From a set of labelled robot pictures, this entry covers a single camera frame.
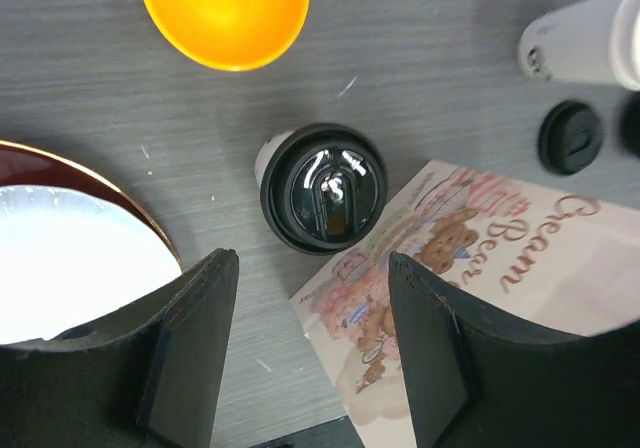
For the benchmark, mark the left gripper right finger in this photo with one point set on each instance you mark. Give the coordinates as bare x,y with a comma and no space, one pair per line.
479,376

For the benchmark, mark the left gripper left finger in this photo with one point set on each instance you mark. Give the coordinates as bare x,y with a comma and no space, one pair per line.
145,375

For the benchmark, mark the brown paper bag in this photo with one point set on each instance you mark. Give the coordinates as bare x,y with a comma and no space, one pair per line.
563,260

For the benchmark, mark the white plate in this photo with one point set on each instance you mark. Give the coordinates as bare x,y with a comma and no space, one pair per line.
68,258

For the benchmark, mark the red plate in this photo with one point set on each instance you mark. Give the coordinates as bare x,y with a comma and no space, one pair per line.
26,165

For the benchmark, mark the stack of black lids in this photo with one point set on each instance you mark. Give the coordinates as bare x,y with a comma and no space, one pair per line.
570,138

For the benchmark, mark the loose black lid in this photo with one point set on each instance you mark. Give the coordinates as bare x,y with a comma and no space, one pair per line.
629,126

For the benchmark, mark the stack of white paper cups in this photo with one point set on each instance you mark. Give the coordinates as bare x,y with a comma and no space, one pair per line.
592,42

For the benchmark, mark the orange bowl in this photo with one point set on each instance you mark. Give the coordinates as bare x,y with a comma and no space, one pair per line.
229,35

